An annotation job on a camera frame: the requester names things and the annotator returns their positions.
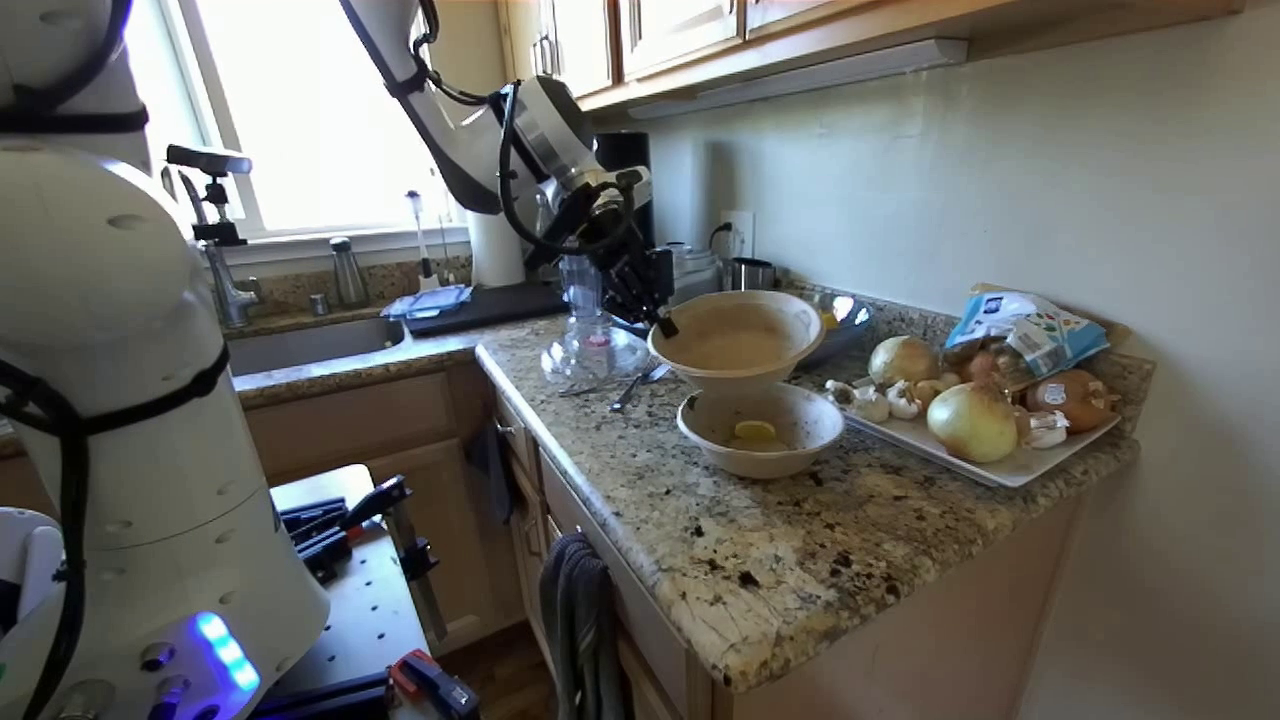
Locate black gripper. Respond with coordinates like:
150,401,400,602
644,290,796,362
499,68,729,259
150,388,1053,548
582,198,679,342

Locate metal spoon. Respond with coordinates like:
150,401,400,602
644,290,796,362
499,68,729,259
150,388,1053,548
607,356,677,418

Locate cream ceramic bowl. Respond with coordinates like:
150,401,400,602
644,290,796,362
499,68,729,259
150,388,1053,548
672,381,848,486
647,290,823,392

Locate clear glass bowl pink label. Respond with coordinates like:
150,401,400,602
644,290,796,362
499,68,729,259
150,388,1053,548
537,256,654,392

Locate glass fruit bowl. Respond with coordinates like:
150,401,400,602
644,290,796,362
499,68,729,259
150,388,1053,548
796,294,880,371

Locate yellow lemon piece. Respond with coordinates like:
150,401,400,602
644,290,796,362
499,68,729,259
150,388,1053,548
729,418,789,451

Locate black ribbed drying mat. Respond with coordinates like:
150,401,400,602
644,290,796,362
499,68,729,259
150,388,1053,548
435,279,573,335

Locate white paper towel roll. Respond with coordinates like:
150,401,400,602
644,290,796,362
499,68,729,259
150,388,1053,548
465,203,533,294

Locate pale blue container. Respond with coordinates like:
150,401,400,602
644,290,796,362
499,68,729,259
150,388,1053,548
381,284,478,335

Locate small yellow onion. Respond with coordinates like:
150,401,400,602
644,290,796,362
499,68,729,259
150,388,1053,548
863,331,941,392

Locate under-cabinet light strip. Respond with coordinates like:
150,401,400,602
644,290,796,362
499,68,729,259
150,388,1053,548
622,35,971,126

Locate wooden upper cabinets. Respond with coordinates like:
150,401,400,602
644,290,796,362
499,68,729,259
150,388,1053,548
494,0,1245,134

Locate wooden cabinets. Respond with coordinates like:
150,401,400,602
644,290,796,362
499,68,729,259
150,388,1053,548
494,0,1245,134
235,356,724,720

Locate wooden lower cabinets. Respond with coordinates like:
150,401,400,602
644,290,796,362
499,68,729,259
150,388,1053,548
235,356,724,720

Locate soap dispenser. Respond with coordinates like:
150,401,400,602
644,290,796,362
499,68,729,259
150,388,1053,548
328,236,372,312

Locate dark hanging towel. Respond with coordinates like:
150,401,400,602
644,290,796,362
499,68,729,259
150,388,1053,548
537,533,630,720

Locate large yellow onion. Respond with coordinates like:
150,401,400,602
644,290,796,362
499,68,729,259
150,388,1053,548
922,381,1023,470

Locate brown onion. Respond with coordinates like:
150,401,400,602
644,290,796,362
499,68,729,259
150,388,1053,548
1023,369,1118,438
961,342,1030,392

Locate steel kitchen sink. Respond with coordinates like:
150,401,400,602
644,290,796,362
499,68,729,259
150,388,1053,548
220,312,406,381

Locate blue white mushroom bag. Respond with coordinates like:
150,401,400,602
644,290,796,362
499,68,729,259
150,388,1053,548
941,284,1113,381

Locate black red clamp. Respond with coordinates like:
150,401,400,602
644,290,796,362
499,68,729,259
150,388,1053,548
276,475,412,584

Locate white mushroom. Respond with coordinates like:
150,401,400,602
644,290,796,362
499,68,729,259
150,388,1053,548
1021,407,1073,451

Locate black perforated cart top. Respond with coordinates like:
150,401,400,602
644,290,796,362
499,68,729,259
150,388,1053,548
254,461,465,720

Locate red blue hand tool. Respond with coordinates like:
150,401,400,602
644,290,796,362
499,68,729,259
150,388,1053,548
383,647,482,720

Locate chrome faucet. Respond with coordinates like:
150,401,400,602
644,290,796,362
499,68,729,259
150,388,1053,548
202,243,264,335

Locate steel mug black handle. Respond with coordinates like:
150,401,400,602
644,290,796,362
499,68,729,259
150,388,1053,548
724,252,791,298

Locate white wall outlet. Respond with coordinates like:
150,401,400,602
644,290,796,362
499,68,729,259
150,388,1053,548
713,207,758,266

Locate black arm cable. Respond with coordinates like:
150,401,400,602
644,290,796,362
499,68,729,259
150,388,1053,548
412,0,603,266

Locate black camera on stand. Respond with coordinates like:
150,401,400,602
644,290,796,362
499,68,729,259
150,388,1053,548
163,141,254,252

